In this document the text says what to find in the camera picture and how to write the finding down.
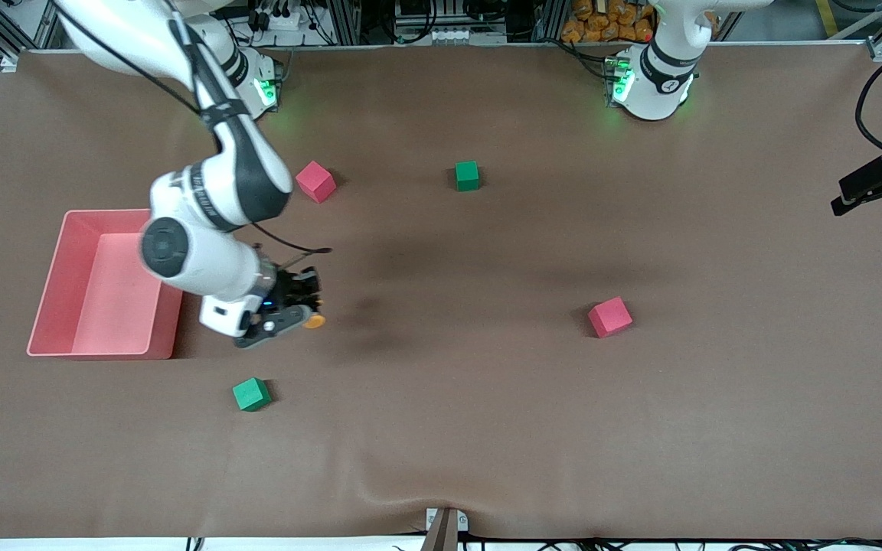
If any pink foam cube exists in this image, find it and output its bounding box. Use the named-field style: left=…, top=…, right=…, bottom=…
left=587, top=297, right=634, bottom=339
left=295, top=161, right=337, bottom=204

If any brown table mat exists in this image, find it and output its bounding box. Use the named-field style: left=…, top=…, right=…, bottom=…
left=0, top=42, right=882, bottom=540

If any pink plastic bin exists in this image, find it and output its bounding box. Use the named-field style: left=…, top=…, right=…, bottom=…
left=26, top=208, right=185, bottom=360

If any white power strip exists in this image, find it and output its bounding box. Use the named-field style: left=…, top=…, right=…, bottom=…
left=246, top=0, right=338, bottom=47

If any white connector block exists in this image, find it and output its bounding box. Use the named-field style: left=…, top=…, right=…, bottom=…
left=395, top=27, right=507, bottom=47

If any bag of orange objects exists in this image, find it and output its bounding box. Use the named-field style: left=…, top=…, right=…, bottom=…
left=561, top=0, right=656, bottom=44

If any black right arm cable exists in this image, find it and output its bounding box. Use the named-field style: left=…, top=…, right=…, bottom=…
left=58, top=0, right=332, bottom=270

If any aluminium frame column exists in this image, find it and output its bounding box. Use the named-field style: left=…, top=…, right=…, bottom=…
left=326, top=0, right=361, bottom=47
left=533, top=0, right=568, bottom=43

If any aluminium camera mount profile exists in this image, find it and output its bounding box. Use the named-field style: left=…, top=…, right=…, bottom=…
left=422, top=507, right=470, bottom=551

